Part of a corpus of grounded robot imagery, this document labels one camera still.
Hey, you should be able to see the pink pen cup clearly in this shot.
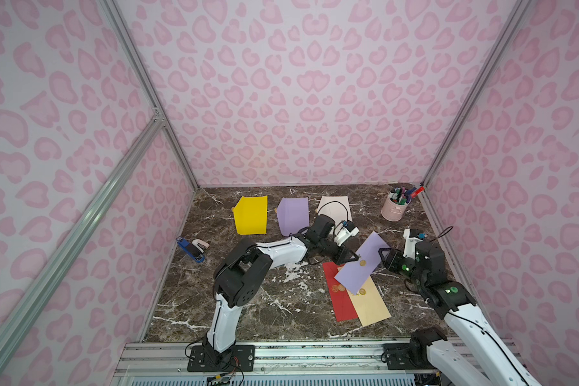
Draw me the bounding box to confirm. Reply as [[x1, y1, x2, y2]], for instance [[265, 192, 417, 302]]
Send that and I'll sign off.
[[381, 193, 408, 222]]

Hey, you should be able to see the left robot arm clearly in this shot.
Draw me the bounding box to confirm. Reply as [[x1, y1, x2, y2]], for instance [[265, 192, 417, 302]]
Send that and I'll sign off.
[[203, 215, 359, 361]]

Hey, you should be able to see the purple envelope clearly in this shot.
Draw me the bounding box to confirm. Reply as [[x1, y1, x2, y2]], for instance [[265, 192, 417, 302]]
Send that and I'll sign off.
[[335, 232, 389, 295], [276, 198, 310, 236]]

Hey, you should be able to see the red envelope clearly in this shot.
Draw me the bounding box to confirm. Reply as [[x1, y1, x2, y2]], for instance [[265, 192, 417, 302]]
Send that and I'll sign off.
[[323, 262, 358, 322]]

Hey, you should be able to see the white envelope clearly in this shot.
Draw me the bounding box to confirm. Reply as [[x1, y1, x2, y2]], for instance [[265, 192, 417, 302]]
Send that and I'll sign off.
[[316, 196, 352, 226]]

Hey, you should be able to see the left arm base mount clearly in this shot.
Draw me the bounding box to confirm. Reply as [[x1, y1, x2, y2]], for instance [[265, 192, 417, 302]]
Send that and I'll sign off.
[[188, 338, 255, 372]]

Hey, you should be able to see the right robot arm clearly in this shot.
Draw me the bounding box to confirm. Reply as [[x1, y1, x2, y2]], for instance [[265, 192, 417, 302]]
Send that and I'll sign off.
[[378, 241, 540, 385]]

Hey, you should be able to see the blue stapler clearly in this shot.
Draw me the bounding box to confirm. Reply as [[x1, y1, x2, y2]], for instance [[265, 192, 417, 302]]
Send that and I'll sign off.
[[176, 236, 210, 263]]

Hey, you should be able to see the yellow envelope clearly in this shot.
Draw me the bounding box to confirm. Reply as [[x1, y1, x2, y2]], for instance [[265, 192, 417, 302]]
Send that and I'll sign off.
[[233, 196, 268, 236]]

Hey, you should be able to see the beige envelope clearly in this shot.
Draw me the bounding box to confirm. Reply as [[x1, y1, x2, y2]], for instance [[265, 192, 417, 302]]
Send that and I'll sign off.
[[348, 278, 391, 326]]

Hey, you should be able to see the aluminium front rail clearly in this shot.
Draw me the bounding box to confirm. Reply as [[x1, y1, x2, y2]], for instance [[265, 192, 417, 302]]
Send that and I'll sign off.
[[110, 337, 532, 386]]

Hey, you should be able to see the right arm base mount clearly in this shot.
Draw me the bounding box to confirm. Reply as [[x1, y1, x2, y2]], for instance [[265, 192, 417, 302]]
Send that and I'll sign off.
[[381, 326, 448, 371]]

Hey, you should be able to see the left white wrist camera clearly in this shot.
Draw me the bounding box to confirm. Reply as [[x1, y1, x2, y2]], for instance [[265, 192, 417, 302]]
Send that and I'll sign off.
[[335, 220, 359, 246]]

